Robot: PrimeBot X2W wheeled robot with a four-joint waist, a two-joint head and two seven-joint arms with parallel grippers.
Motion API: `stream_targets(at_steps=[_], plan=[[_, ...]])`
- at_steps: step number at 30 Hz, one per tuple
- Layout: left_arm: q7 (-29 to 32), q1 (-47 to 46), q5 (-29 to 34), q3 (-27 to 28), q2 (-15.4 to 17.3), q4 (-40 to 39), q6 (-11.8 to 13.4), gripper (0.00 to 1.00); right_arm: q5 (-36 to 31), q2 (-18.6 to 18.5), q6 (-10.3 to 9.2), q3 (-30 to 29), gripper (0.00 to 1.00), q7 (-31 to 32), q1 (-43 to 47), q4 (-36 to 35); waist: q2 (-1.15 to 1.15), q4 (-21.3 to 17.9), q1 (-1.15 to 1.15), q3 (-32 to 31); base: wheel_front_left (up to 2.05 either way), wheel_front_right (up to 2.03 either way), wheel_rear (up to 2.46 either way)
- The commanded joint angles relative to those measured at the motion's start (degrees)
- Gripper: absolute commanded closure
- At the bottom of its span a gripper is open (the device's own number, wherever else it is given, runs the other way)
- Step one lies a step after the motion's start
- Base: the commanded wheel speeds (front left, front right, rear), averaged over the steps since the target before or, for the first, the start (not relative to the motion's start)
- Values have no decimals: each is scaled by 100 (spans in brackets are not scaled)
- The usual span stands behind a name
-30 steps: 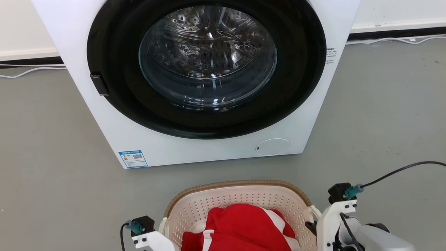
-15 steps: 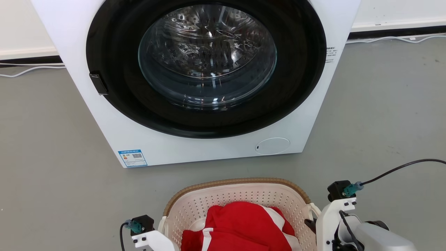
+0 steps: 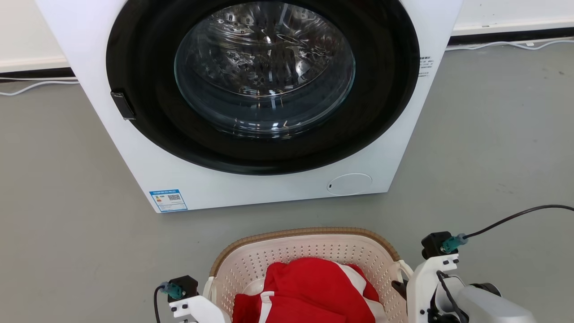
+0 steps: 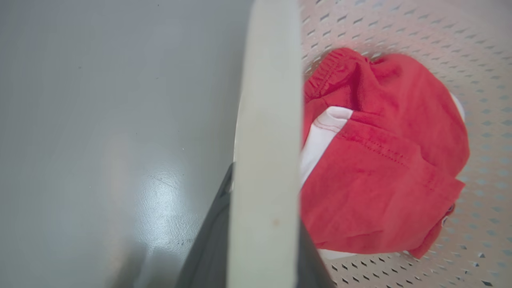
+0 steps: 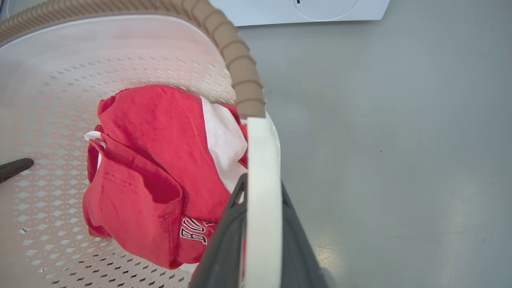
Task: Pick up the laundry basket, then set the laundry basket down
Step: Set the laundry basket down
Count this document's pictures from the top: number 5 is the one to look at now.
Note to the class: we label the dark grey pointed right gripper left finger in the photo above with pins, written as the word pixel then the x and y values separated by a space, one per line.
pixel 14 168

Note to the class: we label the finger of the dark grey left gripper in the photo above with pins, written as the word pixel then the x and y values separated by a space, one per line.
pixel 220 250

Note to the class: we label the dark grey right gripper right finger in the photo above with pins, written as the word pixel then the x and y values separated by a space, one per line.
pixel 298 252

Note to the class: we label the white perforated laundry basket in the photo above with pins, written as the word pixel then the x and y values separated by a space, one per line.
pixel 52 120

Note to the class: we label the red and white garment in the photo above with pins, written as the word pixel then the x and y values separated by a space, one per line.
pixel 156 168

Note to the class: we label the white washing machine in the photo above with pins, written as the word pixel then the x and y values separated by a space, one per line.
pixel 304 10

